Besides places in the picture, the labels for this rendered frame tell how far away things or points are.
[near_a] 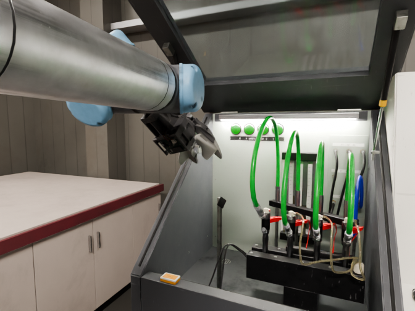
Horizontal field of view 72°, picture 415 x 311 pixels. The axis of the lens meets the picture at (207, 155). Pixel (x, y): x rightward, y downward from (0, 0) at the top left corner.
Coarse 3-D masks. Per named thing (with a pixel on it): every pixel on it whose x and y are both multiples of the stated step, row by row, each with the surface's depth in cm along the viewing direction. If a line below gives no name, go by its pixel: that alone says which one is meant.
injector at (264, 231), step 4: (268, 216) 92; (264, 220) 93; (268, 220) 93; (264, 224) 93; (268, 224) 93; (264, 228) 91; (268, 228) 93; (264, 232) 92; (268, 232) 93; (264, 236) 94; (268, 236) 94; (264, 240) 94; (268, 240) 95; (264, 244) 94; (264, 248) 94; (264, 252) 94
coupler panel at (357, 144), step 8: (336, 136) 108; (344, 136) 107; (352, 136) 106; (360, 136) 105; (368, 136) 104; (336, 144) 108; (344, 144) 107; (352, 144) 106; (360, 144) 105; (344, 152) 107; (360, 152) 104; (344, 160) 108; (360, 160) 106; (328, 168) 110; (344, 168) 108; (360, 168) 106; (328, 176) 111; (344, 176) 108; (328, 184) 111; (336, 184) 110; (328, 192) 111; (336, 192) 110; (328, 200) 111; (336, 200) 110; (328, 208) 112; (336, 208) 110; (360, 216) 107
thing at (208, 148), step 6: (198, 138) 66; (204, 138) 67; (204, 144) 67; (210, 144) 68; (216, 144) 68; (204, 150) 66; (210, 150) 67; (216, 150) 69; (204, 156) 66; (210, 156) 67
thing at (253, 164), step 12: (264, 120) 86; (276, 132) 103; (276, 144) 106; (252, 156) 77; (276, 156) 109; (252, 168) 76; (276, 168) 110; (252, 180) 76; (276, 180) 111; (252, 192) 77
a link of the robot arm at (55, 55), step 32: (0, 0) 16; (32, 0) 19; (0, 32) 16; (32, 32) 18; (64, 32) 21; (96, 32) 25; (0, 64) 17; (32, 64) 19; (64, 64) 21; (96, 64) 24; (128, 64) 29; (160, 64) 37; (192, 64) 43; (32, 96) 22; (64, 96) 24; (96, 96) 27; (128, 96) 31; (160, 96) 37; (192, 96) 42
